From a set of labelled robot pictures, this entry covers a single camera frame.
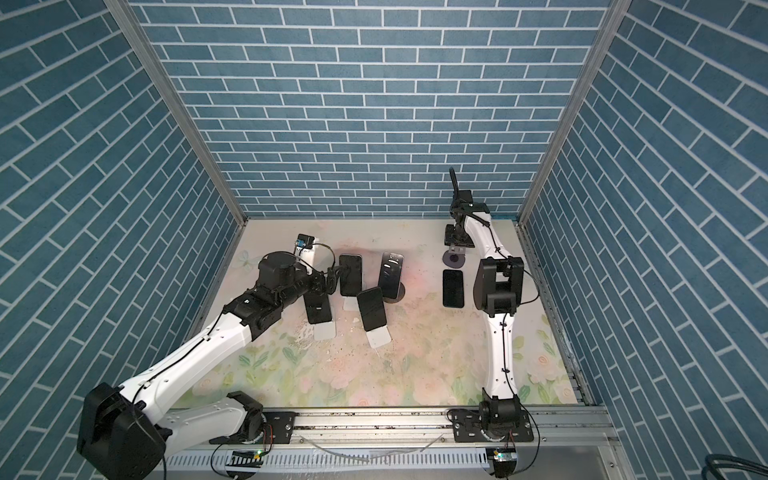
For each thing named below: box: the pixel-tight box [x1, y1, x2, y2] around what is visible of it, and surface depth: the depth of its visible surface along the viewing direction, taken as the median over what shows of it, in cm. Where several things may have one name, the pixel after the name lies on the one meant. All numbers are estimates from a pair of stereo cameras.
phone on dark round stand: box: [378, 252, 404, 299], surface depth 95 cm
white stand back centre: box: [342, 296, 360, 312], surface depth 98 cm
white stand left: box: [310, 318, 336, 340], surface depth 91 cm
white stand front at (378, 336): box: [366, 324, 392, 349], surface depth 90 cm
